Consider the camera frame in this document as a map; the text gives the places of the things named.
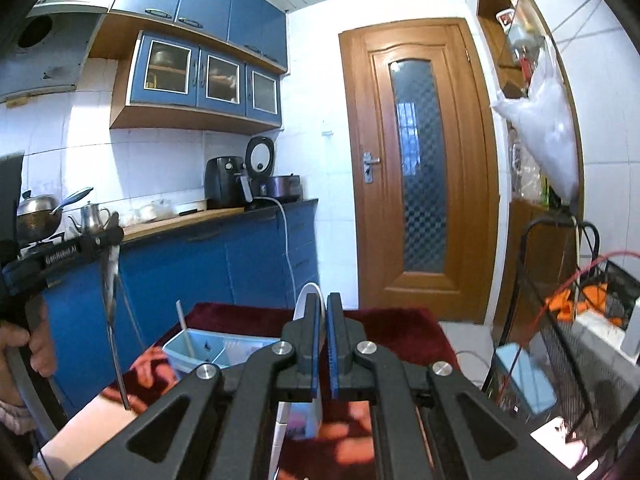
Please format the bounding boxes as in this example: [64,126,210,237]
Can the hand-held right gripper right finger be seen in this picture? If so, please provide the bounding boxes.
[327,292,576,480]

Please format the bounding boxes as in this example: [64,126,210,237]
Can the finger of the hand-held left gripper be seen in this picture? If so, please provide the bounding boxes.
[92,212,125,262]

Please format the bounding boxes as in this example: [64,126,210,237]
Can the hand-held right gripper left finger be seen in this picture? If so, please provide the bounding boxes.
[65,292,326,480]

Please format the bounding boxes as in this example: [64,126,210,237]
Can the white plastic spoon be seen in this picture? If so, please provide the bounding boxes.
[292,282,326,322]

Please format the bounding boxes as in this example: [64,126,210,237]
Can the light blue utensil box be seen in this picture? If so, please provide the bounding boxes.
[162,329,323,441]

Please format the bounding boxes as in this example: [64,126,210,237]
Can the person's left forearm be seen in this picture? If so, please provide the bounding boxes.
[0,400,35,461]

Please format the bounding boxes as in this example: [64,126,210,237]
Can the person's left hand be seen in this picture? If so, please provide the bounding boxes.
[0,302,55,377]

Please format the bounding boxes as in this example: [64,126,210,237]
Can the steel teapot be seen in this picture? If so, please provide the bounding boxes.
[67,201,112,237]

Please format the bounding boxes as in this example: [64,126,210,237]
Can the wok with steel lid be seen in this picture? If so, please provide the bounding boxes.
[17,186,94,243]

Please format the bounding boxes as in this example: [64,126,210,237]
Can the clear glass bowl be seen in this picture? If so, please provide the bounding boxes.
[137,199,173,223]

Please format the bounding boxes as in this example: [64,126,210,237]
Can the dark red floral blanket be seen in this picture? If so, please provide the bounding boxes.
[35,302,461,480]

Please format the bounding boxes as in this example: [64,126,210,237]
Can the blue lower kitchen cabinets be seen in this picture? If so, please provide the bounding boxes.
[40,199,321,406]

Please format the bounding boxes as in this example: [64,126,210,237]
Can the wooden door with glass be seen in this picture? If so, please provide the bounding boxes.
[339,17,501,325]

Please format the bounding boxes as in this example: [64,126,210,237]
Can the cream chopstick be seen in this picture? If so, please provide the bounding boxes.
[175,300,197,367]

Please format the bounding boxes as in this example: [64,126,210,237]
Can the black air fryer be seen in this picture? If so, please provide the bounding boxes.
[205,156,256,210]

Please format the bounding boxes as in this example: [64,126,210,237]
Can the dark electric cooking pot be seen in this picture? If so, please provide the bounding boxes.
[270,174,304,201]

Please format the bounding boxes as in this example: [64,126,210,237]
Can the grey range hood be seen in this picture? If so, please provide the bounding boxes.
[0,0,136,106]

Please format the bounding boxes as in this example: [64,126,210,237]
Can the blue-lidded clear container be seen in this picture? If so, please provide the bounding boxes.
[492,342,558,413]

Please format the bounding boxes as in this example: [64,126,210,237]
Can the wooden shelf unit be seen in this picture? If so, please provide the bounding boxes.
[477,0,586,321]

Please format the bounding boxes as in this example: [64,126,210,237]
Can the orange cloth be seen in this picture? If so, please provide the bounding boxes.
[545,282,623,323]

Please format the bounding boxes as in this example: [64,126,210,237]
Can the white plastic box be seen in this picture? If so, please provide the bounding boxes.
[572,295,640,366]

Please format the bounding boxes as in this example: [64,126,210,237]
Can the white plastic bag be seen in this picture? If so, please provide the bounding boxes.
[490,35,581,201]

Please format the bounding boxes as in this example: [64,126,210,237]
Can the white power cable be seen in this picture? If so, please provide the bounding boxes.
[252,196,301,306]

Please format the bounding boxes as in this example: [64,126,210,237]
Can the blue glass-door wall cabinet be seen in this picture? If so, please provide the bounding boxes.
[110,30,283,133]

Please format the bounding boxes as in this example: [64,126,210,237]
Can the metal door handle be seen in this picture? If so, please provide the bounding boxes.
[362,151,381,184]

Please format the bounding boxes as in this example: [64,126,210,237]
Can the red cable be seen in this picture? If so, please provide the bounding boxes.
[505,247,640,381]

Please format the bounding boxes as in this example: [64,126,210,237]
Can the black wire rack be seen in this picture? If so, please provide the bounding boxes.
[492,217,640,480]

